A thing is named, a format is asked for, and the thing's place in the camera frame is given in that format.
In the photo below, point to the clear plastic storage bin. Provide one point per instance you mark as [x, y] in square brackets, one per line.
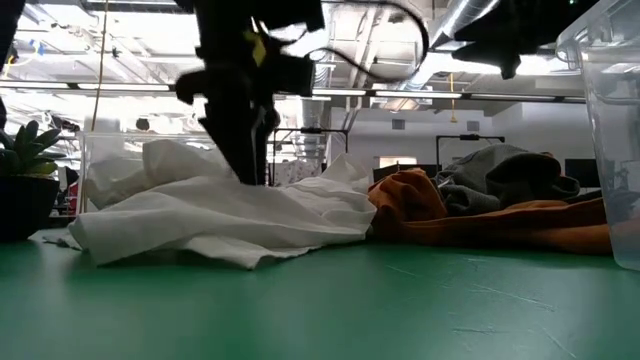
[92, 150]
[615, 150]

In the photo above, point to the silver ventilation duct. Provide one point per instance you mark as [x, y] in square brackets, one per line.
[312, 115]
[460, 20]

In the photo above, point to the black metal stand frame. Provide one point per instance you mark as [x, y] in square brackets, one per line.
[470, 137]
[310, 130]

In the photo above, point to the plain white towel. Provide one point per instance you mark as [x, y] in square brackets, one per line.
[200, 220]

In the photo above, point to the patterned white cloth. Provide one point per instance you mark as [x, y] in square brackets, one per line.
[300, 172]

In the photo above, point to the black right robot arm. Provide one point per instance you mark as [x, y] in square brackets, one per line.
[510, 30]

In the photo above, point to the yellow label tag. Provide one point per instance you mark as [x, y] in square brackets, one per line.
[259, 50]

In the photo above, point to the potted succulent plant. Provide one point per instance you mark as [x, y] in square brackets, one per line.
[25, 200]

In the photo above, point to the long ceiling light bar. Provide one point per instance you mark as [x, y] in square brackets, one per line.
[420, 94]

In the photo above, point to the dark grey towel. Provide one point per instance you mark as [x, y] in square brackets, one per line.
[515, 170]

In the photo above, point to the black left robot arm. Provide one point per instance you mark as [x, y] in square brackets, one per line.
[10, 25]

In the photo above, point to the black background monitor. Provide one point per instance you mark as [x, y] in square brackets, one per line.
[582, 172]

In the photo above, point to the orange towel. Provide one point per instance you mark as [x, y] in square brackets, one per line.
[410, 200]

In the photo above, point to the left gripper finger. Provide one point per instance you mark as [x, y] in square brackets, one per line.
[235, 145]
[267, 125]

